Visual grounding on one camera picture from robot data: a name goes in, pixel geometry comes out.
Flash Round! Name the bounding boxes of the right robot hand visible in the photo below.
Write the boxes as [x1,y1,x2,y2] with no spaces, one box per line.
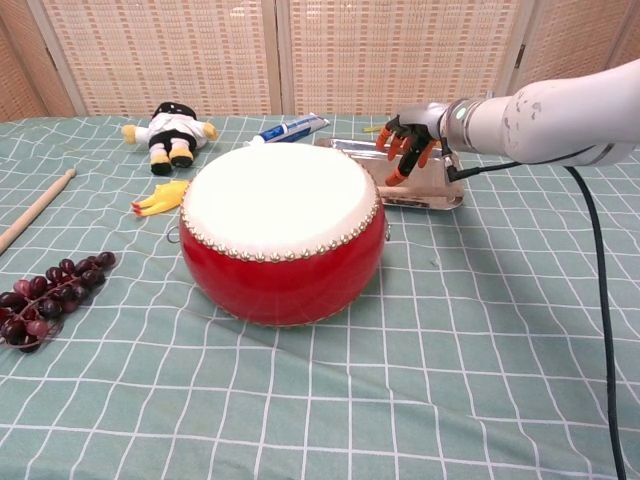
[375,103,449,186]

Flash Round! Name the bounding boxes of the stainless steel tray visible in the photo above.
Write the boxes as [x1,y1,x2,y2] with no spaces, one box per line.
[313,138,465,211]

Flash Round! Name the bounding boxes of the red drum white skin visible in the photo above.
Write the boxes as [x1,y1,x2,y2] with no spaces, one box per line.
[178,141,389,327]

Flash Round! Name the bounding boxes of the woven folding screen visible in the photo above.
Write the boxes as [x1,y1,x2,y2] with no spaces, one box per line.
[0,0,640,124]

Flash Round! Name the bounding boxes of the white blue toothpaste tube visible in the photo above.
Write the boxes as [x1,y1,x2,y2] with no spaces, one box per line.
[243,112,330,148]

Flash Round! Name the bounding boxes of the plush doll black hair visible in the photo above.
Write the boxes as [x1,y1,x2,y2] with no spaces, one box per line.
[121,101,220,177]

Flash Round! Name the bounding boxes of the yellow rubber chicken toy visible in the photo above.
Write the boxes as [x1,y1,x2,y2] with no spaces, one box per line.
[130,179,192,218]

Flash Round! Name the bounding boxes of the green checked tablecloth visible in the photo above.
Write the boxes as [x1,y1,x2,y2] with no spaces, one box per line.
[0,114,640,480]

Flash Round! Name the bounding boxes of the bunch of purple grapes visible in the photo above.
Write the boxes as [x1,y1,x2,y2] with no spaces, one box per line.
[0,251,117,354]

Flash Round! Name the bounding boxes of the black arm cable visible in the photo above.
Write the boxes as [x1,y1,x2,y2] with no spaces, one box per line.
[442,149,629,480]

